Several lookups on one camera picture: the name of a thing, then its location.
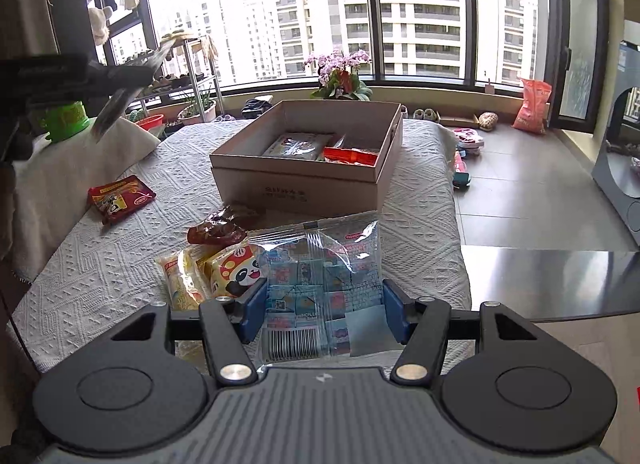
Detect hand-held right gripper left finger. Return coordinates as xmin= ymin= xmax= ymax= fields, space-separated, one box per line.
xmin=107 ymin=278 xmax=268 ymax=387

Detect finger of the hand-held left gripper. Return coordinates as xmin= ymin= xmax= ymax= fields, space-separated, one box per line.
xmin=85 ymin=64 xmax=156 ymax=95

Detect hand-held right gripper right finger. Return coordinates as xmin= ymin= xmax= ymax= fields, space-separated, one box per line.
xmin=382 ymin=278 xmax=536 ymax=387

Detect silver snack packet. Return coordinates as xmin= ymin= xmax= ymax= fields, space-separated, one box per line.
xmin=91 ymin=39 xmax=176 ymax=137

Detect clear blue snack packet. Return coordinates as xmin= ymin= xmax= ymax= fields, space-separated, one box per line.
xmin=247 ymin=211 xmax=386 ymax=364

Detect cardboard box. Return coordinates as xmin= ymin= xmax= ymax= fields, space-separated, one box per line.
xmin=209 ymin=99 xmax=403 ymax=217

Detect panda print snack packet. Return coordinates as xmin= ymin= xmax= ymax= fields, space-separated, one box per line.
xmin=197 ymin=239 xmax=271 ymax=302

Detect green plastic pot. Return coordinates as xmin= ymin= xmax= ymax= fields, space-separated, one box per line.
xmin=40 ymin=101 xmax=91 ymax=141

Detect metal shoe rack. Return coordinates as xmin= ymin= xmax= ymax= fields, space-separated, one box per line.
xmin=127 ymin=34 xmax=223 ymax=120

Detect white planter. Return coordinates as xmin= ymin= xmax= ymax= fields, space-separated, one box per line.
xmin=177 ymin=100 xmax=217 ymax=126

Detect dark red snack packet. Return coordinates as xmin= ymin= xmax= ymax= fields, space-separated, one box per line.
xmin=186 ymin=204 xmax=261 ymax=246

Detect white cloth-covered chair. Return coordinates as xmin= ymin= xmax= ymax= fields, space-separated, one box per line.
xmin=10 ymin=116 xmax=161 ymax=275

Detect red and yellow snack packet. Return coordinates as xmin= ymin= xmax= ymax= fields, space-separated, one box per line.
xmin=87 ymin=175 xmax=157 ymax=226

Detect black shoes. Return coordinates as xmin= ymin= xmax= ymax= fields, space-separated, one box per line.
xmin=241 ymin=98 xmax=273 ymax=117

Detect pink slipper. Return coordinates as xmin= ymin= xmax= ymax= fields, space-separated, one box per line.
xmin=452 ymin=151 xmax=472 ymax=190
xmin=452 ymin=126 xmax=485 ymax=150

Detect pink orchid plant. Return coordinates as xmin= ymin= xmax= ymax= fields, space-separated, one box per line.
xmin=304 ymin=49 xmax=373 ymax=101

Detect orange plastic bag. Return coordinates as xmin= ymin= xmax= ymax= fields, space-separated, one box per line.
xmin=511 ymin=78 xmax=552 ymax=136

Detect grey washing machine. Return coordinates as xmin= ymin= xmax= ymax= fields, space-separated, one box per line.
xmin=590 ymin=41 xmax=640 ymax=232

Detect black framed window sash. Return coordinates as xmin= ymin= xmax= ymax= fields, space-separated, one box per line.
xmin=542 ymin=0 xmax=611 ymax=135

